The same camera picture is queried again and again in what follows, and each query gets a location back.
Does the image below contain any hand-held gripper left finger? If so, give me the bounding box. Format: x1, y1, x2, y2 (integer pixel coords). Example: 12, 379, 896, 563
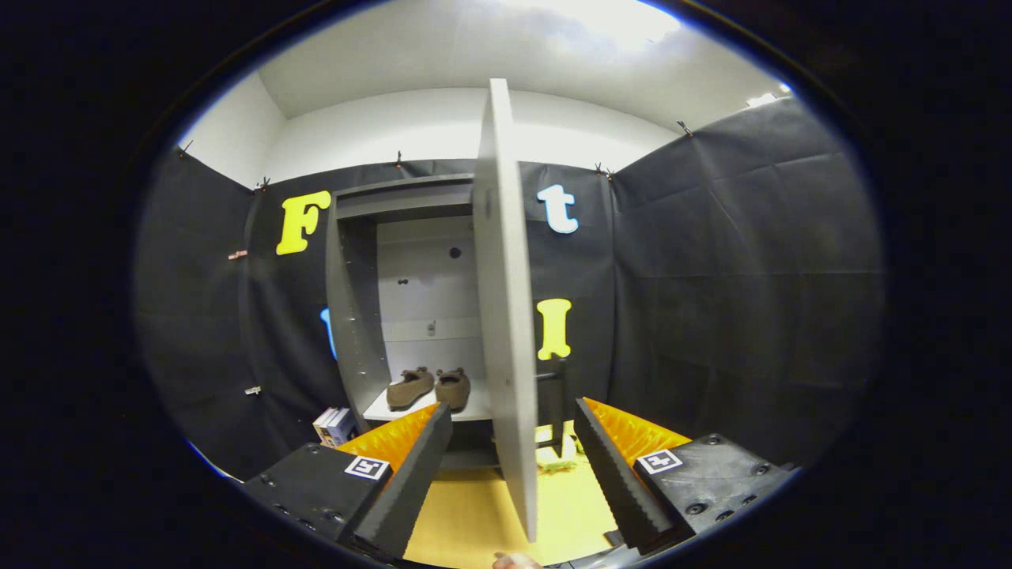
241, 401, 454, 558

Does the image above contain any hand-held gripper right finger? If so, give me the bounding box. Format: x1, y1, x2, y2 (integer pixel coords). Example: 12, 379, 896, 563
573, 398, 795, 554

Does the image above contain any brown fuzzy shoe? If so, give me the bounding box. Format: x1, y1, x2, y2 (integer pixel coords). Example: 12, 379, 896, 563
386, 367, 436, 412
435, 367, 472, 412

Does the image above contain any black door handle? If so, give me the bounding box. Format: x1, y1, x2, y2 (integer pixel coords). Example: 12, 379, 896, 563
538, 356, 568, 459

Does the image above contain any grey shoe cabinet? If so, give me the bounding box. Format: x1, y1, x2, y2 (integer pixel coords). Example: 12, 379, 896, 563
326, 172, 495, 473

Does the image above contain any beige shoe cabinet door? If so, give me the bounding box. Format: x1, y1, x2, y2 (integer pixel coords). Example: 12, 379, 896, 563
472, 77, 540, 544

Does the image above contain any white cabinet shelf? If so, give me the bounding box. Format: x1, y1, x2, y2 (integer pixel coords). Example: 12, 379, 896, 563
362, 386, 491, 422

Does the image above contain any blue cover book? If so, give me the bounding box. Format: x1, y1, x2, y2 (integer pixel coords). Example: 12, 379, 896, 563
328, 409, 358, 448

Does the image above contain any black backdrop cloth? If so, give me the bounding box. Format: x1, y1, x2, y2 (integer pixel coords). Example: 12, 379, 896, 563
134, 95, 885, 483

